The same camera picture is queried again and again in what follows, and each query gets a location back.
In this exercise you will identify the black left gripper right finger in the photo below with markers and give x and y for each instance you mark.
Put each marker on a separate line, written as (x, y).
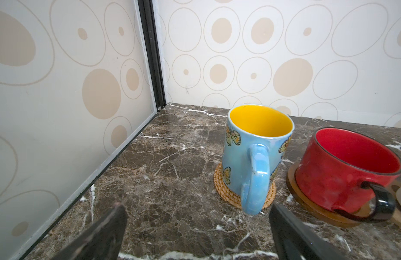
(295, 241)

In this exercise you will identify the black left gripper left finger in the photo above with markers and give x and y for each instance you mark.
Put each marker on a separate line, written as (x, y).
(102, 241)

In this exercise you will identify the dark brown wooden coaster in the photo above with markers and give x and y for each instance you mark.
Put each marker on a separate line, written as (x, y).
(317, 211)

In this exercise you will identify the red mug black handle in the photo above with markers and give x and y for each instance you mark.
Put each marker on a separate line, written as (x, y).
(347, 173)

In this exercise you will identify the cork paw print coaster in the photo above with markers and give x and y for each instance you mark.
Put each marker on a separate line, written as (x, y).
(393, 188)

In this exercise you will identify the yellow inside blue mug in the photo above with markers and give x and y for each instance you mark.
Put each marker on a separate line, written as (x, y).
(256, 140)

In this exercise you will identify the black corner frame post left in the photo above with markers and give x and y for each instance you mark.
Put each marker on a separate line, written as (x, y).
(150, 41)

